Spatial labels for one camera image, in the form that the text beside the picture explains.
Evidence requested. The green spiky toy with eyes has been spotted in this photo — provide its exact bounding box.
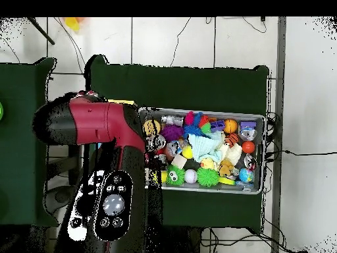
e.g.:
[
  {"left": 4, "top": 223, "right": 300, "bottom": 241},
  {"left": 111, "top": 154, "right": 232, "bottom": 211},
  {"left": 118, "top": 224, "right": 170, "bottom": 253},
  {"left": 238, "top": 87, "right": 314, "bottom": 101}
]
[{"left": 165, "top": 165, "right": 186, "bottom": 186}]

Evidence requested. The black rod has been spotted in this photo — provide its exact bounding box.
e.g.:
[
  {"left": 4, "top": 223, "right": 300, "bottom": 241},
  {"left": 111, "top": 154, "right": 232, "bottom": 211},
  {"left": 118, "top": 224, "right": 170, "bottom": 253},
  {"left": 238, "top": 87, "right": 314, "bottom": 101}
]
[{"left": 26, "top": 17, "right": 56, "bottom": 45}]

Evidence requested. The orange round sponge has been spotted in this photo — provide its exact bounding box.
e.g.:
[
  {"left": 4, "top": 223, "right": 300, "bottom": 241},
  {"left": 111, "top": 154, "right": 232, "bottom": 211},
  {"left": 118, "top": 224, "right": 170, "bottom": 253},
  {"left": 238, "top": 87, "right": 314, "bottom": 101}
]
[{"left": 142, "top": 119, "right": 162, "bottom": 136}]

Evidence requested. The dark green side tablecloth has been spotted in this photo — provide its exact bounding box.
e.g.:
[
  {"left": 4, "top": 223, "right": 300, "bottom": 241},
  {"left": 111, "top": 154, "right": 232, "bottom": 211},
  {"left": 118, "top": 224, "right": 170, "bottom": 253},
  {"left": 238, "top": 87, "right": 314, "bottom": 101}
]
[{"left": 0, "top": 57, "right": 60, "bottom": 228}]

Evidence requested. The small globe ball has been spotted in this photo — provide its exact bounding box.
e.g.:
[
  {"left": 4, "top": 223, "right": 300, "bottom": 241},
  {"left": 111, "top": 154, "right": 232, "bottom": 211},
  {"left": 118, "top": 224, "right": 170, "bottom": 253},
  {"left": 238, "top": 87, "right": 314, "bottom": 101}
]
[{"left": 238, "top": 168, "right": 255, "bottom": 183}]

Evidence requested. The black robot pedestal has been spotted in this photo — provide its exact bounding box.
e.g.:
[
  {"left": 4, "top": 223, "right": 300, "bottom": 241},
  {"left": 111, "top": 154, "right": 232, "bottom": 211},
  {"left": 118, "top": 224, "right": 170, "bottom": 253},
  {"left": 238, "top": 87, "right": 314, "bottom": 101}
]
[{"left": 163, "top": 226, "right": 203, "bottom": 253}]

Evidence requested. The green spiky ball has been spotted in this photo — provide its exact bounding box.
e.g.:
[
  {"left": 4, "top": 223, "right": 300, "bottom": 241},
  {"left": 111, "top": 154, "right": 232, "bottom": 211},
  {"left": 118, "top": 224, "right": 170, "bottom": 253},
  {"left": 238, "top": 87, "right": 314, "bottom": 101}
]
[{"left": 196, "top": 167, "right": 220, "bottom": 188}]

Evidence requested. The grey round base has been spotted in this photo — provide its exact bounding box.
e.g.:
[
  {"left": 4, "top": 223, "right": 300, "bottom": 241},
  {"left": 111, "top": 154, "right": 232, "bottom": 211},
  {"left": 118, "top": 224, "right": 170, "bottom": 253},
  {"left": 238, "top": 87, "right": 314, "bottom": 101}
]
[{"left": 44, "top": 184, "right": 72, "bottom": 215}]

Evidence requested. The light blue knitted cloth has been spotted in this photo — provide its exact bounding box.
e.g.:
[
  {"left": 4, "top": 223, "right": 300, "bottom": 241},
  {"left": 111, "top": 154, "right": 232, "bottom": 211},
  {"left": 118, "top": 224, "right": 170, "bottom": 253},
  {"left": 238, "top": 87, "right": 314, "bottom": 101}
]
[{"left": 188, "top": 132, "right": 224, "bottom": 163}]

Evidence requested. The orange ball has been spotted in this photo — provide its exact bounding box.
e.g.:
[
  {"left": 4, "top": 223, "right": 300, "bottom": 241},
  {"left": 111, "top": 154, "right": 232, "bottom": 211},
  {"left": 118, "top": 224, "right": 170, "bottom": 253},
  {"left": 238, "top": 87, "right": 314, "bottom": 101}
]
[{"left": 241, "top": 141, "right": 256, "bottom": 155}]

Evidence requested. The small patterned cloth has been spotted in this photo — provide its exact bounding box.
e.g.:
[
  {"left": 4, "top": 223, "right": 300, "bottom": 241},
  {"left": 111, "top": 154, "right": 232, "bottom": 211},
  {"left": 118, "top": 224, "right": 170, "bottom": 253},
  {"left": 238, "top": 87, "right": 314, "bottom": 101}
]
[{"left": 76, "top": 90, "right": 99, "bottom": 99}]

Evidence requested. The blue spiky ball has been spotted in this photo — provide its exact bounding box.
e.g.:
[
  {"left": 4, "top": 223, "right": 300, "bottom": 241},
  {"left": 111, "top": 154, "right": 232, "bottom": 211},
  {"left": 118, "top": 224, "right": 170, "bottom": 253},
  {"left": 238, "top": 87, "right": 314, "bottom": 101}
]
[{"left": 182, "top": 123, "right": 209, "bottom": 138}]

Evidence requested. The crushed drink can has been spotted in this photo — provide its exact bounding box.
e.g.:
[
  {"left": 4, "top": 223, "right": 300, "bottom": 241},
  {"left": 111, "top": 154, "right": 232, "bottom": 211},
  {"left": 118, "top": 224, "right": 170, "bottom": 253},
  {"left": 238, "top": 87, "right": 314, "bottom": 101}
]
[{"left": 146, "top": 134, "right": 167, "bottom": 152}]

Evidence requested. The purple spiky ball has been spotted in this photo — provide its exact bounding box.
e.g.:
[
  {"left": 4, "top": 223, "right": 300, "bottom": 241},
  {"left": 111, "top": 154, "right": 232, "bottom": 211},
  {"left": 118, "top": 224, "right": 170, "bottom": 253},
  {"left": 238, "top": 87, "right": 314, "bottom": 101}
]
[{"left": 160, "top": 124, "right": 184, "bottom": 143}]

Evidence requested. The black upright panel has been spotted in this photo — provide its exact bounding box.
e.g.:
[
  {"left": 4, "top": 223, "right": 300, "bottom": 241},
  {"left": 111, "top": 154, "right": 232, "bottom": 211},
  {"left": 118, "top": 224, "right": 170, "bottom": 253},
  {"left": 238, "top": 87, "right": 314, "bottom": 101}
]
[{"left": 68, "top": 144, "right": 83, "bottom": 186}]

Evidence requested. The white baseball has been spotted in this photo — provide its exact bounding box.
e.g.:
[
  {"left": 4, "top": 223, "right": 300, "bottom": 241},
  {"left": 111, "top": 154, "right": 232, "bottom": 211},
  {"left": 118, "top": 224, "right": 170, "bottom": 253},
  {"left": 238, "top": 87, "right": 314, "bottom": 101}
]
[{"left": 184, "top": 169, "right": 198, "bottom": 184}]

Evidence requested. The yellow object on floor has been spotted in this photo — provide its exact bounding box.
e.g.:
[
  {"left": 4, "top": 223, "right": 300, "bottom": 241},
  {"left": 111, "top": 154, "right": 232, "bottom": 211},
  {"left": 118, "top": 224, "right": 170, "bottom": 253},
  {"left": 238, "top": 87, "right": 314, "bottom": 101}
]
[{"left": 64, "top": 17, "right": 81, "bottom": 32}]

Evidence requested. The brown teddy bear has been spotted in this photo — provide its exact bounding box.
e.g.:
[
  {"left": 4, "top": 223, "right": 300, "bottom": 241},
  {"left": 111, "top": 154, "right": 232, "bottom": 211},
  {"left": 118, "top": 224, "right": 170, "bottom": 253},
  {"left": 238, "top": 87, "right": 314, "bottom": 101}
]
[{"left": 218, "top": 159, "right": 235, "bottom": 177}]

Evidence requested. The shallow mesh bin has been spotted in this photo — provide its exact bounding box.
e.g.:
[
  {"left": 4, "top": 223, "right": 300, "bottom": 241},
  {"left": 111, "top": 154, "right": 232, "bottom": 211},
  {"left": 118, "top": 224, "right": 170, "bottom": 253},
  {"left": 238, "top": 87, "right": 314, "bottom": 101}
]
[{"left": 138, "top": 106, "right": 266, "bottom": 195}]

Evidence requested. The small basketball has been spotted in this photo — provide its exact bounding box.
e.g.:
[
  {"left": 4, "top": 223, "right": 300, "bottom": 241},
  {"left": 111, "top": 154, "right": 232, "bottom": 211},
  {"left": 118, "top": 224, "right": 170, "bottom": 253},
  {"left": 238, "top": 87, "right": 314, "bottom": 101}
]
[{"left": 223, "top": 119, "right": 238, "bottom": 134}]

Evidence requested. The wooden box with three holes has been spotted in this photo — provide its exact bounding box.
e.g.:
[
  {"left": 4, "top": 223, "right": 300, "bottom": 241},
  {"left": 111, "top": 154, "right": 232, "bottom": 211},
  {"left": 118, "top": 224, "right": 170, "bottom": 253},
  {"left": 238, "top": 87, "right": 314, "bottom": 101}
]
[{"left": 107, "top": 99, "right": 138, "bottom": 107}]

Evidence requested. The tiger plush toy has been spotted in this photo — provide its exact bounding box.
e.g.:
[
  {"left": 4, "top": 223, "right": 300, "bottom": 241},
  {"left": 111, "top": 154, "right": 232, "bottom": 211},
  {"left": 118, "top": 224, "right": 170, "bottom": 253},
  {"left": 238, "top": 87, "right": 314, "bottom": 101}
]
[{"left": 224, "top": 132, "right": 240, "bottom": 148}]

